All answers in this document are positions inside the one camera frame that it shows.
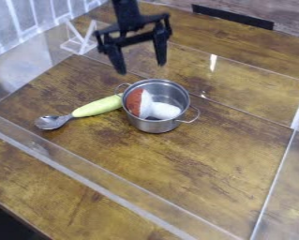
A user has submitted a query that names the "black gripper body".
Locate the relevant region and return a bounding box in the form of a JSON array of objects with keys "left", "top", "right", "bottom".
[{"left": 93, "top": 13, "right": 171, "bottom": 53}]

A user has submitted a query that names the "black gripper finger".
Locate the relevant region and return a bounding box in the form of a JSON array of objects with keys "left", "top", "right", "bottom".
[
  {"left": 152, "top": 29, "right": 168, "bottom": 66},
  {"left": 105, "top": 44, "right": 127, "bottom": 75}
]

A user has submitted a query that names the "red and white plush mushroom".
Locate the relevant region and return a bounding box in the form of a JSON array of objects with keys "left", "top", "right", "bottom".
[{"left": 126, "top": 88, "right": 182, "bottom": 120}]

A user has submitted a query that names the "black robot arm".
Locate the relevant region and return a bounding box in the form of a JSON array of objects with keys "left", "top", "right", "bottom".
[{"left": 93, "top": 0, "right": 171, "bottom": 75}]

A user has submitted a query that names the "silver metal pot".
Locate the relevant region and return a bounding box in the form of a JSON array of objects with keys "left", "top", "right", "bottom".
[{"left": 122, "top": 79, "right": 200, "bottom": 133}]

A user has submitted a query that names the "clear acrylic stand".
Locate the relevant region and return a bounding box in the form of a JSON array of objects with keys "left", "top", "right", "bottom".
[{"left": 60, "top": 21, "right": 97, "bottom": 55}]

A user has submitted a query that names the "black baseboard strip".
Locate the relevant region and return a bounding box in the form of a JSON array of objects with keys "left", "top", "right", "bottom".
[{"left": 191, "top": 4, "right": 274, "bottom": 30}]

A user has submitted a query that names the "spoon with yellow-green handle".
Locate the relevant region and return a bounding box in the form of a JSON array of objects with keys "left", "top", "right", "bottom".
[{"left": 35, "top": 95, "right": 122, "bottom": 130}]

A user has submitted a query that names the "clear acrylic enclosure panel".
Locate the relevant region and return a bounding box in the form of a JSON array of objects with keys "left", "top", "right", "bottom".
[{"left": 0, "top": 116, "right": 242, "bottom": 240}]

